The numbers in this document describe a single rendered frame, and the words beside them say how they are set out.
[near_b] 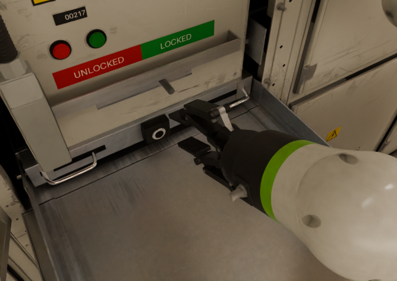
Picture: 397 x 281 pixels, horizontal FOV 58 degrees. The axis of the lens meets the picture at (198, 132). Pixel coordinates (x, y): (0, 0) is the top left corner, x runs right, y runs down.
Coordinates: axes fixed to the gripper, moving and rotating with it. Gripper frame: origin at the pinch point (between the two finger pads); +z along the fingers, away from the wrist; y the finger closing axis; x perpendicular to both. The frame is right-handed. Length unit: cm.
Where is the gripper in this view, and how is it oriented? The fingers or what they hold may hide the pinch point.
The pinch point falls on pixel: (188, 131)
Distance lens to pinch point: 60.6
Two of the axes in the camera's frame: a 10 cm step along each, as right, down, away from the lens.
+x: 8.5, -3.9, 3.6
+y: 2.6, 9.0, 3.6
